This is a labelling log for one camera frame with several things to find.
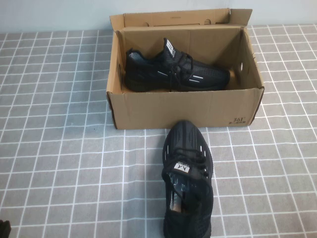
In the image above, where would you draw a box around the brown cardboard shoe box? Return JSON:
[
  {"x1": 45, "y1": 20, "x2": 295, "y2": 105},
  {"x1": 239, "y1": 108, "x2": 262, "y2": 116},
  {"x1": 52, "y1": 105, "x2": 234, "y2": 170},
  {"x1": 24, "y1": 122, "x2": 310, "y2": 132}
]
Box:
[{"x1": 106, "y1": 7, "x2": 265, "y2": 130}]

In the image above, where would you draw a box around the black knit sneaker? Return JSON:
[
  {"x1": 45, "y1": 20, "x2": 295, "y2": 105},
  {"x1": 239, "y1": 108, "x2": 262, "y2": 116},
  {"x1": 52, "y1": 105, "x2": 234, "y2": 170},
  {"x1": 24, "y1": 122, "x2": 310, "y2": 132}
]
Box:
[{"x1": 160, "y1": 120, "x2": 222, "y2": 238}]

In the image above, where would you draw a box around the black sneaker white tongue label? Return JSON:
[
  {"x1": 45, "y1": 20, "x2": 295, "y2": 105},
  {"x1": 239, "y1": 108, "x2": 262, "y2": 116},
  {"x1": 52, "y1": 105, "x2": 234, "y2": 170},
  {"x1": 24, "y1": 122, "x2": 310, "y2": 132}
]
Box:
[{"x1": 124, "y1": 37, "x2": 231, "y2": 93}]

